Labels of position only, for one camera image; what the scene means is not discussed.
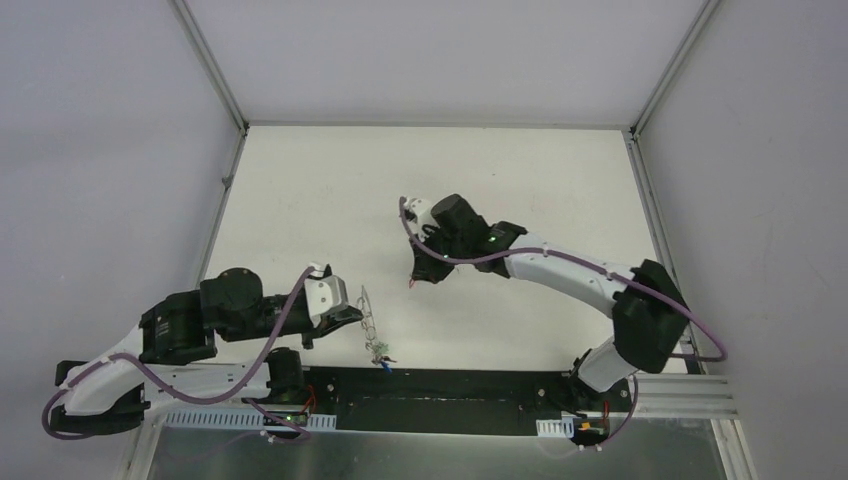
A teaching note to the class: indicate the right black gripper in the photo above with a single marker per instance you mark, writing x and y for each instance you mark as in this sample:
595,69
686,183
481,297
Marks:
425,268

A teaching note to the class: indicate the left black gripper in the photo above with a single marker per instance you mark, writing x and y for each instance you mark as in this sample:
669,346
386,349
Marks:
326,324

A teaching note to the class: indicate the large silver carabiner keyring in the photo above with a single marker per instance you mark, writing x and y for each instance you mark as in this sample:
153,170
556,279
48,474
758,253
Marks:
368,325

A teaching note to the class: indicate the key with green tag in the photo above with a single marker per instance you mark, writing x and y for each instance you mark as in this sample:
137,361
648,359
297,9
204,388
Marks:
381,348

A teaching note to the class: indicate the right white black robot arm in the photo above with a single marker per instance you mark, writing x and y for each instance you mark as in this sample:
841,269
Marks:
647,311

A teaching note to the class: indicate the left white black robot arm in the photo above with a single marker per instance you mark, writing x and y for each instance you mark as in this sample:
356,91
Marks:
204,347

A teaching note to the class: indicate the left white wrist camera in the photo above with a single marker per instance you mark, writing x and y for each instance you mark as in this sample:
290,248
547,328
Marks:
326,293

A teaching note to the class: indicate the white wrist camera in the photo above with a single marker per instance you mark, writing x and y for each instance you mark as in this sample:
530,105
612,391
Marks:
418,212
326,293

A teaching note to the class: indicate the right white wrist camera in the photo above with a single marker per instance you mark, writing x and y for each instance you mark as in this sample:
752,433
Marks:
418,212

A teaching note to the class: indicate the left white slotted cable duct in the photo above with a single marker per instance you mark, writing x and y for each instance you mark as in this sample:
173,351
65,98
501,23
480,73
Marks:
247,419

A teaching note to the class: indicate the white slotted cable duct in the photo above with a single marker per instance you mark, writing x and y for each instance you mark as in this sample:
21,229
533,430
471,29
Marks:
247,419
555,428

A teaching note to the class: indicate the right white slotted cable duct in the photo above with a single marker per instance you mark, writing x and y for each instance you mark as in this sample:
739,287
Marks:
555,428

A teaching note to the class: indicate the left aluminium frame post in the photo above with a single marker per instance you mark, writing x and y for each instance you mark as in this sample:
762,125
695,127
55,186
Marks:
206,58

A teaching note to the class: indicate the aluminium frame post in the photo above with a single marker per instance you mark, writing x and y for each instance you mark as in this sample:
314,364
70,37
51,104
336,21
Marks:
206,58
680,55

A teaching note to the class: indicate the right aluminium frame post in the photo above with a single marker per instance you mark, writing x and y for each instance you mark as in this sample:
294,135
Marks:
680,55

